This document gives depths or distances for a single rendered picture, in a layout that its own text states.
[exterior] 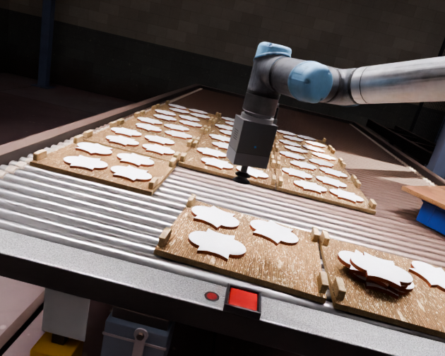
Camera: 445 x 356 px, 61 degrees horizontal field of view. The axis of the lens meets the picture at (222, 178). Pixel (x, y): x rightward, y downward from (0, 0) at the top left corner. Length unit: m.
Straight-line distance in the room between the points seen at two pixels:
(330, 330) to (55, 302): 0.59
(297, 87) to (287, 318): 0.47
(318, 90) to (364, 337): 0.51
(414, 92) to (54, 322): 0.86
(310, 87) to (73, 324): 0.70
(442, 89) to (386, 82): 0.10
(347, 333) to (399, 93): 0.49
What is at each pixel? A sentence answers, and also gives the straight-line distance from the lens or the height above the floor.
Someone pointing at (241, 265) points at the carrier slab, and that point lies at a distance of 0.92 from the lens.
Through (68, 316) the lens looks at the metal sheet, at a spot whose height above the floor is 0.79.
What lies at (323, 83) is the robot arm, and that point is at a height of 1.38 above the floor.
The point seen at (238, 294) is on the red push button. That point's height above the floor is 0.93.
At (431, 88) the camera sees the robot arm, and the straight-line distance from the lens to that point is 0.74.
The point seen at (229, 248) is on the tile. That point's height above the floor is 0.95.
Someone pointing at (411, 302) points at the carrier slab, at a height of 0.94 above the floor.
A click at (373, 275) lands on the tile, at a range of 0.98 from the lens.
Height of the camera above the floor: 1.40
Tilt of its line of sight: 18 degrees down
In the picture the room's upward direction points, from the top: 13 degrees clockwise
